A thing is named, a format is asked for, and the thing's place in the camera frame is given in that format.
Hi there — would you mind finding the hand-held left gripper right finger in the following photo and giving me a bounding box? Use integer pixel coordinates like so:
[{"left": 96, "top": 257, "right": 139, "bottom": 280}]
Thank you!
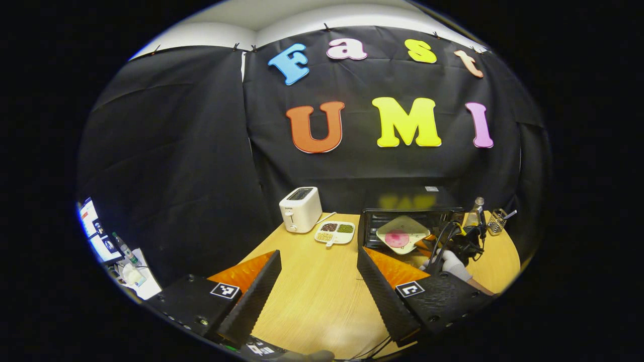
[{"left": 356, "top": 245, "right": 496, "bottom": 347}]

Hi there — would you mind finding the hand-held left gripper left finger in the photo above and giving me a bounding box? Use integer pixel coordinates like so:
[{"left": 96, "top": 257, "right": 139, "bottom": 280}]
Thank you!
[{"left": 146, "top": 249, "right": 282, "bottom": 347}]

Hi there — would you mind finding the white square plate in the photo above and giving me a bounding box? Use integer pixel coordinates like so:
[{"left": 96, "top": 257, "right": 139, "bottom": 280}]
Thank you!
[{"left": 376, "top": 215, "right": 431, "bottom": 255}]

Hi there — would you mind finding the black electric oven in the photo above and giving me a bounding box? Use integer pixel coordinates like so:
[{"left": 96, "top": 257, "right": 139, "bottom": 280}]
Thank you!
[{"left": 357, "top": 186, "right": 466, "bottom": 252}]

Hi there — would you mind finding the clear glass bottle yellow label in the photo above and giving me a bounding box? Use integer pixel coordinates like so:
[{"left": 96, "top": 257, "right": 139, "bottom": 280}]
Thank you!
[{"left": 463, "top": 197, "right": 485, "bottom": 228}]

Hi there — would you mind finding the clear utensil holder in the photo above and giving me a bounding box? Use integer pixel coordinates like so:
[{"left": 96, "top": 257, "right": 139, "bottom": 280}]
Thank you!
[{"left": 487, "top": 208, "right": 507, "bottom": 236}]

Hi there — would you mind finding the white divided dish with beans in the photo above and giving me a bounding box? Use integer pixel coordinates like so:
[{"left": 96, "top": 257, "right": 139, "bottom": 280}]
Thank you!
[{"left": 314, "top": 221, "right": 356, "bottom": 248}]

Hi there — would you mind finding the white toaster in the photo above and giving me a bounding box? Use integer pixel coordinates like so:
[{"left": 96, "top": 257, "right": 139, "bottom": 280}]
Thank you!
[{"left": 279, "top": 187, "right": 323, "bottom": 234}]

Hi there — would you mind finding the white side table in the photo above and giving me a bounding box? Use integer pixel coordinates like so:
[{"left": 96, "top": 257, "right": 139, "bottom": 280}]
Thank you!
[{"left": 106, "top": 248, "right": 163, "bottom": 301}]

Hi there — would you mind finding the crumpled white tissue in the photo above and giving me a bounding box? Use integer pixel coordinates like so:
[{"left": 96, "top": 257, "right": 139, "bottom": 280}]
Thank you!
[{"left": 121, "top": 264, "right": 144, "bottom": 287}]

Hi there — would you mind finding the green capped bottle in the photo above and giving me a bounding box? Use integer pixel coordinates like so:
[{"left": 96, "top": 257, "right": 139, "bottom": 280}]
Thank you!
[{"left": 112, "top": 232, "right": 141, "bottom": 267}]

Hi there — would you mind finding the computer monitor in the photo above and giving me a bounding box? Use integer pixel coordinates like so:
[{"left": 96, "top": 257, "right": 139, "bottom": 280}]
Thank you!
[
  {"left": 88, "top": 233, "right": 124, "bottom": 264},
  {"left": 78, "top": 198, "right": 102, "bottom": 238}
]

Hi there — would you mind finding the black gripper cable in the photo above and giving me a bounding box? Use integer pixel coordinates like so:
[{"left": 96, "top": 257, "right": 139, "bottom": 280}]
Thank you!
[{"left": 351, "top": 336, "right": 394, "bottom": 360}]

